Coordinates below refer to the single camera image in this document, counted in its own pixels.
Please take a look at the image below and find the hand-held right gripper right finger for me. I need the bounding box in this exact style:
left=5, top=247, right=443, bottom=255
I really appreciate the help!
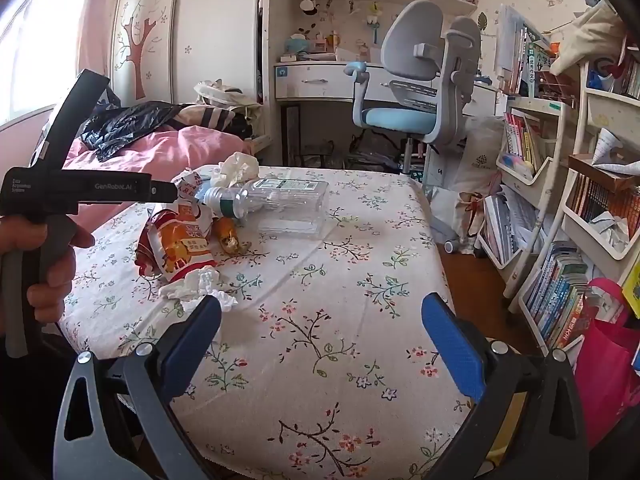
left=421, top=292, right=590, bottom=480

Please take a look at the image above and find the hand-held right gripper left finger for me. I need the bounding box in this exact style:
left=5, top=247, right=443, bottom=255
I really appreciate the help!
left=53, top=294, right=223, bottom=480

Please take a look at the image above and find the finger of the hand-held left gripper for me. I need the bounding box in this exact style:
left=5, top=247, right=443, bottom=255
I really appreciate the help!
left=151, top=180, right=179, bottom=202

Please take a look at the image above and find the red and white wrapper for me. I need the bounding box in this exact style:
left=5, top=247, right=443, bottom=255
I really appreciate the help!
left=171, top=169, right=211, bottom=211

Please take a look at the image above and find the orange snack bag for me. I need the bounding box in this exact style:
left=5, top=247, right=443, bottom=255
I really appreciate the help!
left=136, top=205, right=218, bottom=283

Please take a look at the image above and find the clear plastic bottle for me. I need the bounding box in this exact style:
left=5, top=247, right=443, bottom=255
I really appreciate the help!
left=202, top=182, right=288, bottom=221

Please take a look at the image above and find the orange peel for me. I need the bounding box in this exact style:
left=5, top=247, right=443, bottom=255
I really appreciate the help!
left=212, top=216, right=251, bottom=255

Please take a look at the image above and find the clear plastic box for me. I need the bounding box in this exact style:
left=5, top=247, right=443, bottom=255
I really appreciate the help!
left=245, top=178, right=330, bottom=237

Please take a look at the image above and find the person's left hand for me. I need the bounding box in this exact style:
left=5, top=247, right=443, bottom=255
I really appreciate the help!
left=0, top=215, right=96, bottom=324

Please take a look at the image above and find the pink blanket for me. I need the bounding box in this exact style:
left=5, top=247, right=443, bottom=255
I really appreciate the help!
left=60, top=125, right=256, bottom=233

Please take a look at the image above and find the pale curved headboard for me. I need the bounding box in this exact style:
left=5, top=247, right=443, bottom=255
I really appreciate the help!
left=0, top=105, right=58, bottom=171

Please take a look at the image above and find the black plastic bag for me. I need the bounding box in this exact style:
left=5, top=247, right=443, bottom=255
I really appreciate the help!
left=81, top=101, right=193, bottom=161

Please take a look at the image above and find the pink dark striped cloth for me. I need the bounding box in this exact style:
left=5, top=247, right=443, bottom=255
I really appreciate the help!
left=177, top=105, right=236, bottom=133

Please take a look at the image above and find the dark cloth bag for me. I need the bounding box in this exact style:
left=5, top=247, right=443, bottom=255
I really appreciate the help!
left=220, top=110, right=261, bottom=142

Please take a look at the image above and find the cream tote bag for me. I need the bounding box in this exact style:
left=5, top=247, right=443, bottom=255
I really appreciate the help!
left=194, top=80, right=263, bottom=111

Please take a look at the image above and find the row of colourful books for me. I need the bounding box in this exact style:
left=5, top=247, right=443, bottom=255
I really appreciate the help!
left=522, top=242, right=591, bottom=348

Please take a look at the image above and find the stack of white folders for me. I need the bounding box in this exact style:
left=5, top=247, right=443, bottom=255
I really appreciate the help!
left=477, top=185, right=546, bottom=266

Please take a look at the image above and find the floral tablecloth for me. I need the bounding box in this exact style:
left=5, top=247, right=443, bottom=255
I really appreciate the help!
left=59, top=166, right=481, bottom=480

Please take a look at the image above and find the pink shopping bag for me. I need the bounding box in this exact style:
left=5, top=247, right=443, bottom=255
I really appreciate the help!
left=575, top=277, right=640, bottom=448

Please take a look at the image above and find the white wardrobe with tree decal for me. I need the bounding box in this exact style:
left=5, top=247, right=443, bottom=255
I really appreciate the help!
left=110, top=0, right=266, bottom=106

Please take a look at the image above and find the pink curtain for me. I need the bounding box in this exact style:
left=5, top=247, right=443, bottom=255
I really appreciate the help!
left=77, top=0, right=132, bottom=81

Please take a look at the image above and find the white desk with drawers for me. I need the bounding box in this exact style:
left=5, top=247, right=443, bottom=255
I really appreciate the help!
left=274, top=60, right=506, bottom=171

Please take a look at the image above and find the large white book cart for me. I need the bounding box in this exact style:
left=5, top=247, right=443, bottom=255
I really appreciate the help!
left=510, top=52, right=640, bottom=356

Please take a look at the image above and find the white bag with tree logo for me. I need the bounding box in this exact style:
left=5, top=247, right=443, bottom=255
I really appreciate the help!
left=447, top=117, right=503, bottom=196

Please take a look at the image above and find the yellow book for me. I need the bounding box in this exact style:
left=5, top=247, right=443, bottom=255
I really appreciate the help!
left=622, top=255, right=640, bottom=318

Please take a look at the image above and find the crumpled newspaper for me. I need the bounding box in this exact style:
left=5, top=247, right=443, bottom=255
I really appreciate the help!
left=590, top=210, right=631, bottom=256

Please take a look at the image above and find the row of brown books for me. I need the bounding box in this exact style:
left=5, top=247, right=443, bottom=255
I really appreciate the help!
left=570, top=172, right=640, bottom=231

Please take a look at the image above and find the row of thin books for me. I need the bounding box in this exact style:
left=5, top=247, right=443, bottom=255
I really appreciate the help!
left=504, top=112, right=543, bottom=171

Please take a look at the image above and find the brown wooden box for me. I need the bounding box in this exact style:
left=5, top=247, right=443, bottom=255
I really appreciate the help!
left=567, top=152, right=640, bottom=191

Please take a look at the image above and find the folded printed paper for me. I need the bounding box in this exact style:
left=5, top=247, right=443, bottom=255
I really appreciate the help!
left=592, top=127, right=640, bottom=176

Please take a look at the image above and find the grey and blue office chair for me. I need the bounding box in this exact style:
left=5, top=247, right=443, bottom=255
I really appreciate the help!
left=344, top=0, right=483, bottom=176

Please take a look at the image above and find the stack of upright books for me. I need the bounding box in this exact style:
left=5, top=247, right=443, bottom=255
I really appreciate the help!
left=495, top=5, right=553, bottom=98

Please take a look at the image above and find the beige cloth bag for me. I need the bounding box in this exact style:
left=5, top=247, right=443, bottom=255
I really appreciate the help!
left=550, top=2, right=626, bottom=76

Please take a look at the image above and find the white bag with red handles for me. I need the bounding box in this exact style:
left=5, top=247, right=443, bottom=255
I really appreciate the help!
left=432, top=187, right=496, bottom=256

